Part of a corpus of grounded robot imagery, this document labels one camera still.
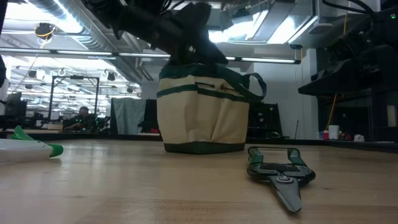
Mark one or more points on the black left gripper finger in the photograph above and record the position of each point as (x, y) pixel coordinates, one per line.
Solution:
(211, 51)
(183, 56)

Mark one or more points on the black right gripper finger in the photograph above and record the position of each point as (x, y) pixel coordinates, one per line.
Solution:
(339, 82)

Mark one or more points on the beige green canvas gardening bag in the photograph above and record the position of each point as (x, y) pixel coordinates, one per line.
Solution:
(202, 118)

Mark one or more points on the green black pruning shears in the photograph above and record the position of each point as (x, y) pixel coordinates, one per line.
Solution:
(284, 183)

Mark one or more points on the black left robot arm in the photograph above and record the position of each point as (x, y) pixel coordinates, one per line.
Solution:
(136, 18)

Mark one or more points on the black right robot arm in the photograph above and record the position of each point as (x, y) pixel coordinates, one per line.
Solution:
(388, 28)

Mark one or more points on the white container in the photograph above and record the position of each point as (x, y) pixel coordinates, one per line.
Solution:
(333, 132)

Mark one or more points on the red container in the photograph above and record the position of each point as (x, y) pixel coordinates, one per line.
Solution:
(326, 135)

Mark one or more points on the small white object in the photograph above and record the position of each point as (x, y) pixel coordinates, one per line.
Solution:
(359, 138)

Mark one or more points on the grey cloth cover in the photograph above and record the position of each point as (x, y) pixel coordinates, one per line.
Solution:
(127, 115)

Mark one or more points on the black shelf cabinet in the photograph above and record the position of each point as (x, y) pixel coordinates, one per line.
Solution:
(265, 121)

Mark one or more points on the black light bar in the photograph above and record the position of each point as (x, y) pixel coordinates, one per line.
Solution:
(93, 53)

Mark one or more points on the person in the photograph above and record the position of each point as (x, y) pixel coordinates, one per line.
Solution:
(82, 119)

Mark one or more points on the dark background monitor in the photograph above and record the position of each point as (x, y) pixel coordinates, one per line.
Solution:
(15, 109)

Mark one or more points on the green white spray bottle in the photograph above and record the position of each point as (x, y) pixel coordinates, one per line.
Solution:
(25, 151)

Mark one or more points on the black background rig frame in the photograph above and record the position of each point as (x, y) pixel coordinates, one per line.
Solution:
(74, 77)

